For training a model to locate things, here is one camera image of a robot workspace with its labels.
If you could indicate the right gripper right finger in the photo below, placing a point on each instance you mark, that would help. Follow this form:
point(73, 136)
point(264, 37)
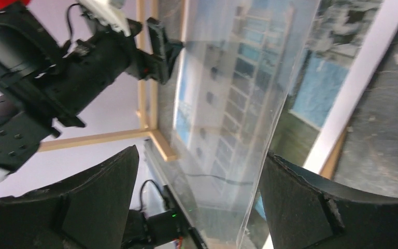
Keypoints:
point(306, 210)

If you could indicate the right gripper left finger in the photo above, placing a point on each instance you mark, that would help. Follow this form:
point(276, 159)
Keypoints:
point(86, 210)

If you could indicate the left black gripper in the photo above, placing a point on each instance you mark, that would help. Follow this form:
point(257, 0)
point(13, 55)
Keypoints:
point(43, 80)

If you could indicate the clear plastic sheet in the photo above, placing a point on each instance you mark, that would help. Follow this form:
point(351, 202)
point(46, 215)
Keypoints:
point(239, 62)

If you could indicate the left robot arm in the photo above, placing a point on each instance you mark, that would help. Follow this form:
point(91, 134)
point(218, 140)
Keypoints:
point(19, 143)

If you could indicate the building photo print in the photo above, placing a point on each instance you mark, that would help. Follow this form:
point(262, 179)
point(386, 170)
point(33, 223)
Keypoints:
point(346, 37)

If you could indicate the brown cardboard backing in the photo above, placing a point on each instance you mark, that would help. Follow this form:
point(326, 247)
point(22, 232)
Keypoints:
point(330, 165)

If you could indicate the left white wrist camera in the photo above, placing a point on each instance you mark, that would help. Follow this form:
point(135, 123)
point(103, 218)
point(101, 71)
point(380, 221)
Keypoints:
point(108, 13)

